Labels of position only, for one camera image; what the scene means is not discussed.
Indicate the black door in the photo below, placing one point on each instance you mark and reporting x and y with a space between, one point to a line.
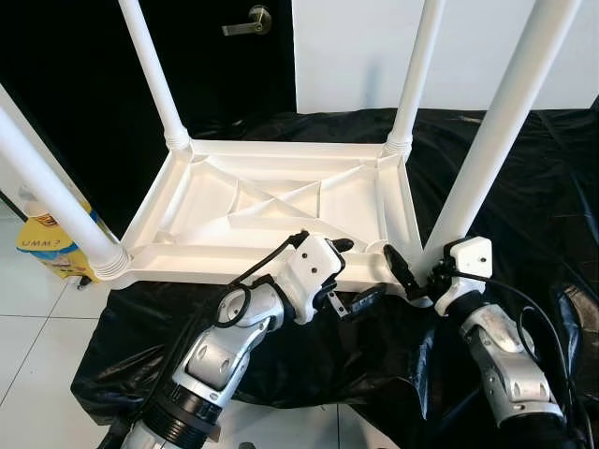
75 56

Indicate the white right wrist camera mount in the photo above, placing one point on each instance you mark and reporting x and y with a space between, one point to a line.
468 262

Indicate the black plastic table sheet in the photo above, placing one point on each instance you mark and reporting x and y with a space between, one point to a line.
374 365

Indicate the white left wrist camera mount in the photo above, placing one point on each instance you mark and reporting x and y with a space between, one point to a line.
307 271

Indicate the yellow cardboard box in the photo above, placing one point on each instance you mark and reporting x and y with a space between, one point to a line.
51 248

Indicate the white plastic table top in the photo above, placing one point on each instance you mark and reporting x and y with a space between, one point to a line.
234 201

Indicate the white plastic table leg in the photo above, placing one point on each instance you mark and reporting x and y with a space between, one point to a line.
154 75
505 112
47 187
416 75

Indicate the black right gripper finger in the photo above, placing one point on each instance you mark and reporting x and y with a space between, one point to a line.
401 269

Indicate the black stand leg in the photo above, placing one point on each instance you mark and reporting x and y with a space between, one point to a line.
7 206

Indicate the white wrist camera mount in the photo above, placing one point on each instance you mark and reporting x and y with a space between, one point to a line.
468 262
307 271

